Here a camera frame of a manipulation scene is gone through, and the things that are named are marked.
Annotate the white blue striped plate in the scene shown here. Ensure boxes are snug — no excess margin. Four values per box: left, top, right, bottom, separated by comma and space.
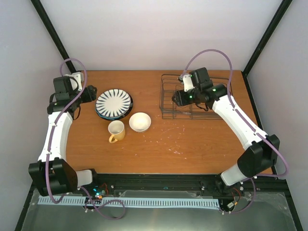
95, 89, 132, 118

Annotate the yellow mug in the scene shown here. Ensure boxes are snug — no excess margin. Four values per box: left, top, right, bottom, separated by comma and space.
108, 120, 125, 143

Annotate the white floral bowl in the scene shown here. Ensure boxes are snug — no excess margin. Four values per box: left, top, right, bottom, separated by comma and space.
129, 112, 152, 132

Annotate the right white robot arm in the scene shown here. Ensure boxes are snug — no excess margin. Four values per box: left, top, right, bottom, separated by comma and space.
172, 67, 280, 194

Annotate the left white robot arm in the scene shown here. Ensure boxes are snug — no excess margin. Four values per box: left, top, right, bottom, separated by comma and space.
28, 72, 100, 196

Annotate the dark lower plate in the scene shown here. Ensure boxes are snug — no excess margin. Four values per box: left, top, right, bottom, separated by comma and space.
96, 96, 134, 122

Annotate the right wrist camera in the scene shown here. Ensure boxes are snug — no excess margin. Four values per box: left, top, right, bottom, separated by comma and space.
178, 74, 194, 92

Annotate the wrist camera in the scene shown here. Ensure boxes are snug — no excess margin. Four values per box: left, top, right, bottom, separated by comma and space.
178, 74, 194, 92
64, 72, 84, 91

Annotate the black wire dish rack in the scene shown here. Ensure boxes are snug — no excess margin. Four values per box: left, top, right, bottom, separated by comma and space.
159, 74, 220, 120

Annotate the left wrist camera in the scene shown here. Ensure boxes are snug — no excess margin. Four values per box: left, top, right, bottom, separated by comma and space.
64, 72, 84, 91

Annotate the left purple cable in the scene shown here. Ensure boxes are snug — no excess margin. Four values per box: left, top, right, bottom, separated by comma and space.
45, 58, 126, 220

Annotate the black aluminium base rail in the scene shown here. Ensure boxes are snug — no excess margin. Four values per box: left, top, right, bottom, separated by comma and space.
31, 173, 288, 199

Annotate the left black frame post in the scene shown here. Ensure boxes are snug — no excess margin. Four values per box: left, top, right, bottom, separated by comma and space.
31, 0, 69, 60

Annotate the black frame post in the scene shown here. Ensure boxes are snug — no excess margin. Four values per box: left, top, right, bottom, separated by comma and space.
31, 0, 69, 60
242, 0, 293, 74

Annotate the light blue cable duct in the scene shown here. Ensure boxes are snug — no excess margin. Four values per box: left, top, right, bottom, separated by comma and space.
37, 196, 220, 210

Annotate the right black frame post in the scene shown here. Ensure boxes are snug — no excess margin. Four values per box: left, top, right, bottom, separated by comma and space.
242, 0, 293, 74

